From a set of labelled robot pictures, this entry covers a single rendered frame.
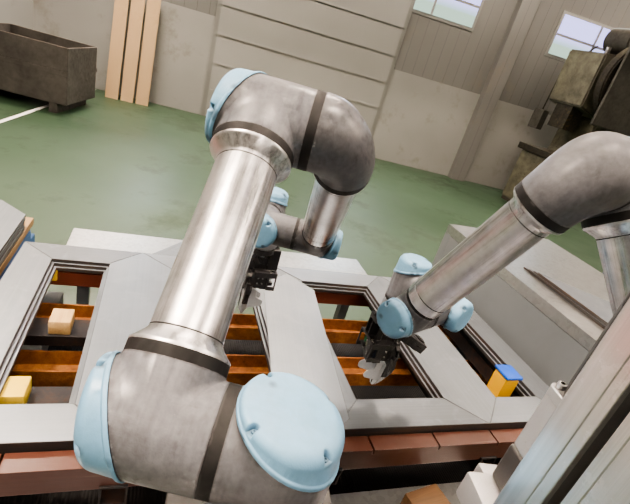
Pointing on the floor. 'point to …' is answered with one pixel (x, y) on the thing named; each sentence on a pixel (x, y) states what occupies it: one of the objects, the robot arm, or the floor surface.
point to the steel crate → (35, 65)
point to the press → (593, 97)
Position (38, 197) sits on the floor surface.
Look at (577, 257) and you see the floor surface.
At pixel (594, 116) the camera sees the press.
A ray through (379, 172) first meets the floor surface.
